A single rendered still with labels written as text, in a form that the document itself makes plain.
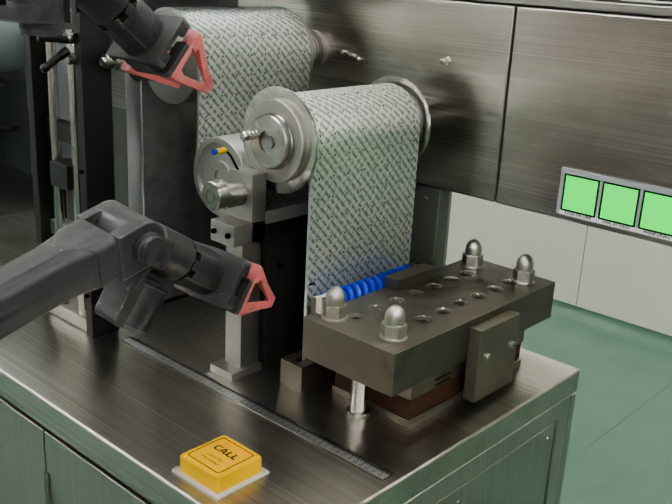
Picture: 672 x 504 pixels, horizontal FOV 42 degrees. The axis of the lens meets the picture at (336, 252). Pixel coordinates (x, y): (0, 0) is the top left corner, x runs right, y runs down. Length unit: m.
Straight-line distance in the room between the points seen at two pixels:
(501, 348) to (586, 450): 1.81
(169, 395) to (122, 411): 0.07
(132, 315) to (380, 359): 0.31
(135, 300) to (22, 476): 0.54
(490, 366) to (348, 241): 0.27
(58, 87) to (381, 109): 0.51
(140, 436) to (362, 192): 0.46
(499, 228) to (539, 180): 2.88
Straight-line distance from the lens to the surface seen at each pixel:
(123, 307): 1.02
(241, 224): 1.23
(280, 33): 1.46
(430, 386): 1.21
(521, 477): 1.40
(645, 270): 3.93
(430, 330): 1.18
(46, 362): 1.39
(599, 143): 1.31
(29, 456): 1.45
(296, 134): 1.18
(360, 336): 1.14
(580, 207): 1.32
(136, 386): 1.30
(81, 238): 0.95
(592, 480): 2.92
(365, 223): 1.30
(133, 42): 1.06
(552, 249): 4.11
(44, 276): 0.91
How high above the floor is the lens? 1.49
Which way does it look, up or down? 18 degrees down
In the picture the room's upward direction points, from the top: 3 degrees clockwise
